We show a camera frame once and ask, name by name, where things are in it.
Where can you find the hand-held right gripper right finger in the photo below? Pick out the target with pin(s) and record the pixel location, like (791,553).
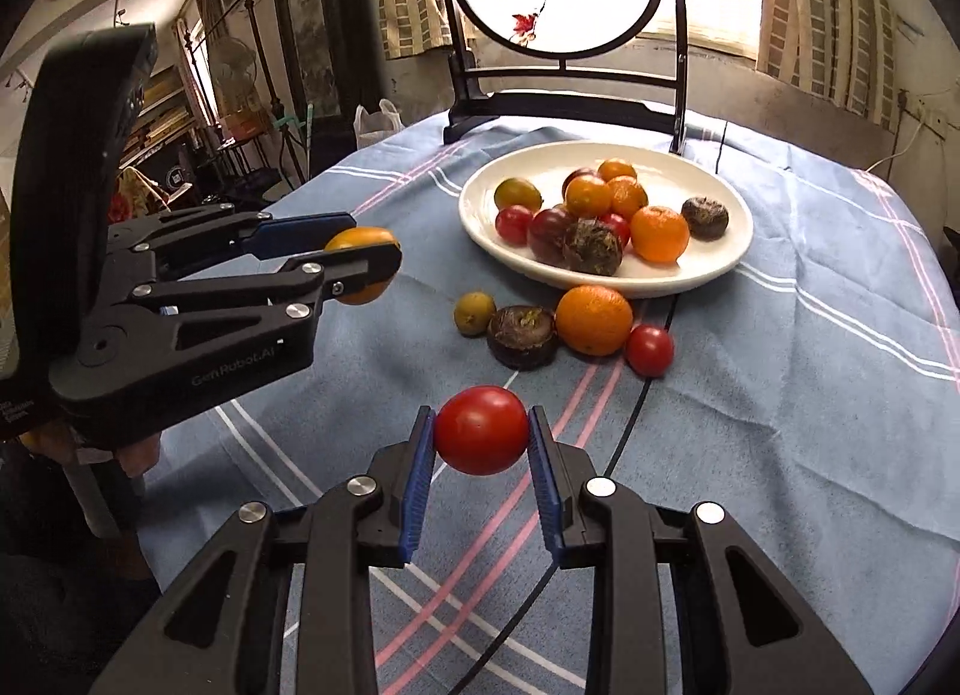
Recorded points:
(546,492)

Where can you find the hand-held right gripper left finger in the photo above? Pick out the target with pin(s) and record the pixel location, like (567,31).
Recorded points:
(420,485)

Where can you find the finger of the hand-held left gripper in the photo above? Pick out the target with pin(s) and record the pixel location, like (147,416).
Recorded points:
(300,232)
(367,268)

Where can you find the small orange mandarin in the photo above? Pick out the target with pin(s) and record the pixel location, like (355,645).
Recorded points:
(364,239)

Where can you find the yellow green kumquat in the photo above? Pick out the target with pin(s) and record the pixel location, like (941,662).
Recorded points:
(517,194)
(475,313)

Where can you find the dark red cherry tomato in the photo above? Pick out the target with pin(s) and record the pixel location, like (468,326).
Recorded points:
(547,236)
(579,175)

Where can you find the white ceramic plate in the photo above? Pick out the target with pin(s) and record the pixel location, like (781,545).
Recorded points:
(675,169)

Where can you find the person's left hand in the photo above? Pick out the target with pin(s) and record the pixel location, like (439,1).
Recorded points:
(142,455)

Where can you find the white plastic bag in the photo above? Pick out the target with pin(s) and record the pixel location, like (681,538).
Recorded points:
(375,129)

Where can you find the white standing fan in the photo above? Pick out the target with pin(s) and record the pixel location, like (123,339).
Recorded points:
(232,65)

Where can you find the black framed painting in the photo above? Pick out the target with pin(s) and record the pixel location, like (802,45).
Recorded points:
(307,13)

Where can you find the round bird painting table screen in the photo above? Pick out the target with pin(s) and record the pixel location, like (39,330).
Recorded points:
(540,114)

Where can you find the blue striped tablecloth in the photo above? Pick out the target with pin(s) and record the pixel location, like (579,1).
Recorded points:
(787,403)

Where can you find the white wall socket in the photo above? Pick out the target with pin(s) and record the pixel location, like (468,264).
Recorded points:
(934,118)

